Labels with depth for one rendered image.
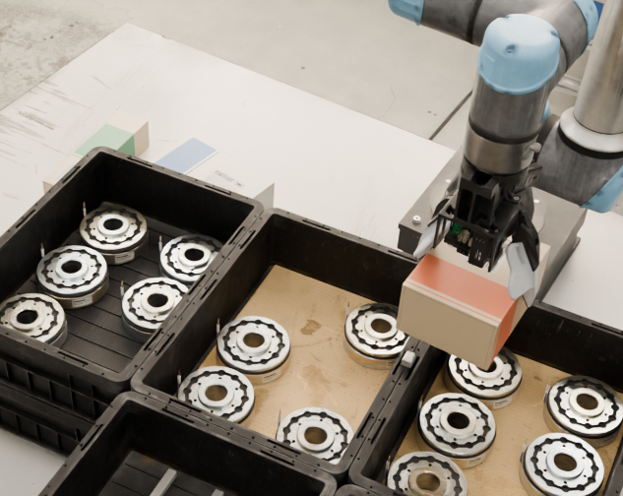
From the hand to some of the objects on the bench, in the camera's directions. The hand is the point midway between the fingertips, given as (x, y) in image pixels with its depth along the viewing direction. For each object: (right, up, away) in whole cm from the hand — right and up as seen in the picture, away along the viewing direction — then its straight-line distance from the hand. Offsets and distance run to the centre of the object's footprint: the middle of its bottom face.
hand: (475, 278), depth 135 cm
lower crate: (-49, -14, +40) cm, 65 cm away
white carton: (-38, +10, +66) cm, 77 cm away
